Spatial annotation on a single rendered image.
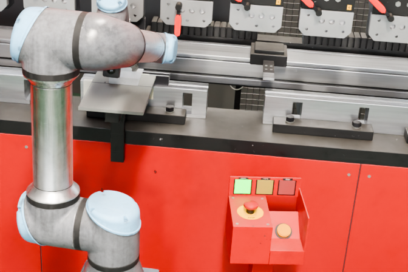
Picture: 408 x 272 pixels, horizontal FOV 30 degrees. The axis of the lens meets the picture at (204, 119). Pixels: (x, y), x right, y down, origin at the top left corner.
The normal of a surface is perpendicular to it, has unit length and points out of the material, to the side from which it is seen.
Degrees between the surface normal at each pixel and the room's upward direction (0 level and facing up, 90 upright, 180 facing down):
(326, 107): 90
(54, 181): 88
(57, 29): 52
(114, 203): 7
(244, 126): 0
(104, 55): 98
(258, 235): 90
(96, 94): 0
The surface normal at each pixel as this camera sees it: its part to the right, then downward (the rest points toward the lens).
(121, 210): 0.18, -0.87
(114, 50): 0.58, 0.37
